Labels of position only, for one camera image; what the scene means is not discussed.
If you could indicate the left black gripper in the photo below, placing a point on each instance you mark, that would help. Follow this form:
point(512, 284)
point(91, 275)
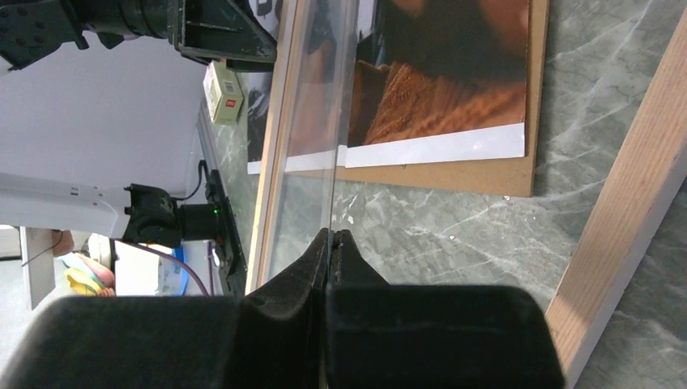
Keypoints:
point(202, 31)

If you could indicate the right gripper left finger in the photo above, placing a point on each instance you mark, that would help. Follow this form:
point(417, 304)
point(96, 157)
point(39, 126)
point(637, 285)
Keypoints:
point(268, 339)

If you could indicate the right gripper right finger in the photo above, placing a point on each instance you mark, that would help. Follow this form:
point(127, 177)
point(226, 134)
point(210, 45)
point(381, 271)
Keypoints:
point(382, 335)

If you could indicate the clear glass pane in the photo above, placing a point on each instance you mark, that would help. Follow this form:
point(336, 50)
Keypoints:
point(308, 112)

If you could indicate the printed photo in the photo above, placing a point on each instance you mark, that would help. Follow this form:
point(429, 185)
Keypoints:
point(437, 81)

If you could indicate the wooden picture frame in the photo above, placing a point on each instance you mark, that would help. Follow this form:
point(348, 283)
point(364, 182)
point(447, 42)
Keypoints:
point(611, 157)

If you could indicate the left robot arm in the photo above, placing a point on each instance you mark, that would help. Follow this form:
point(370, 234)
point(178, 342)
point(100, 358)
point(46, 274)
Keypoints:
point(30, 31)

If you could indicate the small staples box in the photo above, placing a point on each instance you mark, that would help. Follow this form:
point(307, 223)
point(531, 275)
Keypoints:
point(223, 93)

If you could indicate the brown backing board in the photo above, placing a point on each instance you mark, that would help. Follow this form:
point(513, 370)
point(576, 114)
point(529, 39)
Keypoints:
point(514, 176)

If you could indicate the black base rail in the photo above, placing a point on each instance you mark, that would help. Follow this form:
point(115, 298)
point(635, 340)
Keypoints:
point(228, 248)

